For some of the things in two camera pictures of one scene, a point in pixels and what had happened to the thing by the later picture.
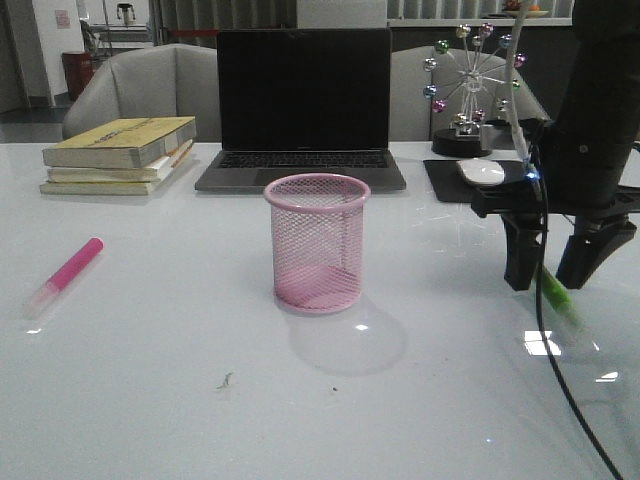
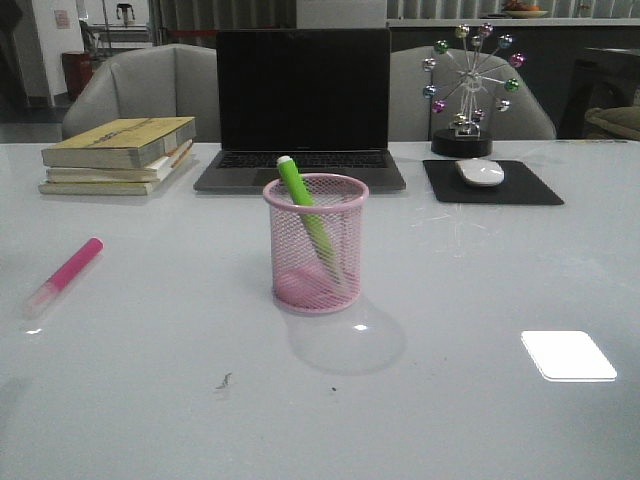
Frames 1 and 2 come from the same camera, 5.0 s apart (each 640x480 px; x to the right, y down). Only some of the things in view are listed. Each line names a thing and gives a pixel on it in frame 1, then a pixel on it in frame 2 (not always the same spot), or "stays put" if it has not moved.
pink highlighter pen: (64, 276) stays put
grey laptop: (302, 101) stays put
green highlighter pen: (560, 301) -> (300, 194)
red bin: (80, 69) stays put
